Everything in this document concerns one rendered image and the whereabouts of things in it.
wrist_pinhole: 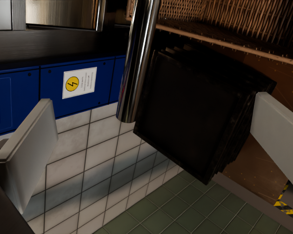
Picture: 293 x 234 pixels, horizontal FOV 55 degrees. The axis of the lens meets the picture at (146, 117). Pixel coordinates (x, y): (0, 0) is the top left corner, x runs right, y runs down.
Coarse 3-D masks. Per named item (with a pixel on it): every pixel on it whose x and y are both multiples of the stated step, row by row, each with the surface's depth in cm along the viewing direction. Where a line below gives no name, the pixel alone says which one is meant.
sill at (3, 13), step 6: (0, 0) 54; (6, 0) 55; (0, 6) 55; (6, 6) 55; (0, 12) 55; (6, 12) 56; (0, 18) 56; (6, 18) 56; (0, 24) 56; (6, 24) 57; (0, 30) 57; (6, 30) 58
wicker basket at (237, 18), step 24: (168, 0) 80; (192, 0) 85; (216, 0) 85; (240, 0) 81; (264, 0) 77; (288, 0) 73; (168, 24) 76; (192, 24) 84; (216, 24) 87; (240, 24) 82; (264, 24) 78; (288, 24) 74; (240, 48) 65; (264, 48) 70; (288, 48) 75
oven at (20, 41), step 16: (16, 0) 56; (112, 0) 75; (16, 16) 58; (112, 16) 77; (0, 32) 57; (16, 32) 59; (32, 32) 62; (48, 32) 65; (64, 32) 68; (80, 32) 72; (96, 32) 75; (112, 32) 80; (128, 32) 85; (160, 32) 96; (0, 48) 58; (16, 48) 61; (32, 48) 64; (48, 48) 67; (64, 48) 70; (80, 48) 74; (96, 48) 78; (112, 48) 82
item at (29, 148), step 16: (32, 112) 15; (48, 112) 17; (32, 128) 14; (48, 128) 17; (16, 144) 12; (32, 144) 14; (48, 144) 16; (0, 160) 11; (16, 160) 12; (32, 160) 14; (0, 176) 11; (16, 176) 12; (32, 176) 14; (16, 192) 12; (32, 192) 14
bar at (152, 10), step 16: (144, 0) 31; (160, 0) 32; (144, 16) 32; (144, 32) 33; (128, 48) 34; (144, 48) 34; (128, 64) 35; (144, 64) 35; (128, 80) 36; (144, 80) 36; (128, 96) 36; (128, 112) 38
